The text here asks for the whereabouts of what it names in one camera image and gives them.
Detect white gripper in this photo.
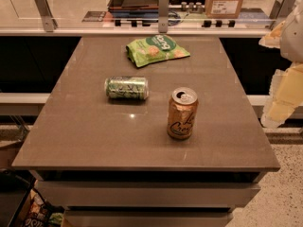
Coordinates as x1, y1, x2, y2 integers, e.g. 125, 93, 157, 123
258, 0, 303, 128

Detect orange soda can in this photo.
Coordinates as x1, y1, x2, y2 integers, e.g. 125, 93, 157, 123
167, 87, 199, 140

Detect green rice chip bag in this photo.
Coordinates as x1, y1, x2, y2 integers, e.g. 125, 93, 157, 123
126, 35, 190, 68

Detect green soda can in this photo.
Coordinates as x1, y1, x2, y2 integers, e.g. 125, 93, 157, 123
104, 76, 149, 100

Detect cardboard box with label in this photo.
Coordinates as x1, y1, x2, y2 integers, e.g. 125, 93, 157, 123
205, 0, 243, 18

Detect grey table drawer unit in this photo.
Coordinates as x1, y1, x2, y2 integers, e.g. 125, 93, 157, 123
34, 170, 263, 227

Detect snack bags under table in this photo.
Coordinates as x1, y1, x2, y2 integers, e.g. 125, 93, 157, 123
20, 191, 63, 227

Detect dark bin at left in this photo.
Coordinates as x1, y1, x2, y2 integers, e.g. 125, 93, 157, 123
0, 168, 34, 227

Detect right metal glass bracket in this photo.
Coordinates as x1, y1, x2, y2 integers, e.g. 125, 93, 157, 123
270, 0, 296, 28

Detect metal glass bracket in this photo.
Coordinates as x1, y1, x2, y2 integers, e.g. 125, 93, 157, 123
34, 0, 58, 32
158, 0, 169, 33
270, 0, 296, 28

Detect middle metal glass bracket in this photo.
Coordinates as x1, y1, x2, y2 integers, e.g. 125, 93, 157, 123
158, 0, 169, 33

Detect left metal glass bracket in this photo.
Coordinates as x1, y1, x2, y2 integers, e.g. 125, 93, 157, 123
34, 0, 58, 32

